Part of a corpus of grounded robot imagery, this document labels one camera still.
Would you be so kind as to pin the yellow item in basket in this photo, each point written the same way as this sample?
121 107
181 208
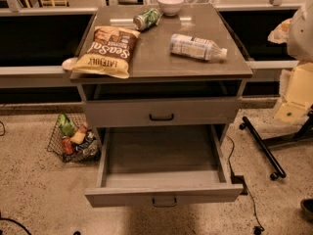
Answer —
78 137

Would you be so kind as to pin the dark shoe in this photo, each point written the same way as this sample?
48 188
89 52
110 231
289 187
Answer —
307 208

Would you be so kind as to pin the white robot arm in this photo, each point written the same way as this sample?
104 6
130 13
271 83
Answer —
300 36

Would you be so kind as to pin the grey drawer cabinet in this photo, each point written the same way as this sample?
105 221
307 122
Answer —
186 70

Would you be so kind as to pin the red can in basket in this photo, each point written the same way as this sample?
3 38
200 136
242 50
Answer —
67 146

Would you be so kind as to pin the white round plate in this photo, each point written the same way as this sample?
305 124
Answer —
69 63

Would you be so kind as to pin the wire basket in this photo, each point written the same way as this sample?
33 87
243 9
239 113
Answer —
87 151

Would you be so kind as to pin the green snack bag in basket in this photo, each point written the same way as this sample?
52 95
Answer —
65 125

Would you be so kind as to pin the green soda can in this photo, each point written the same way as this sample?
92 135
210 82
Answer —
146 19

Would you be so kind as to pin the closed grey upper drawer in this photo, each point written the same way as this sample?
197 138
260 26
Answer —
153 112

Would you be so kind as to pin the open grey lower drawer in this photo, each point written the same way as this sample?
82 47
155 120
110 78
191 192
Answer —
162 166

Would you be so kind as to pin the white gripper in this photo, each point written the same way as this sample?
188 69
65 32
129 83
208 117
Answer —
301 36

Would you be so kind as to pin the white bowl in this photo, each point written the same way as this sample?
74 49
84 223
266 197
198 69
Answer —
170 7

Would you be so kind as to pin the sea salt chips bag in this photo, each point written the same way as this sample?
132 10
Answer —
110 52

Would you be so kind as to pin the black wheeled stand base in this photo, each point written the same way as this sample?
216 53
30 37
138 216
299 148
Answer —
305 132

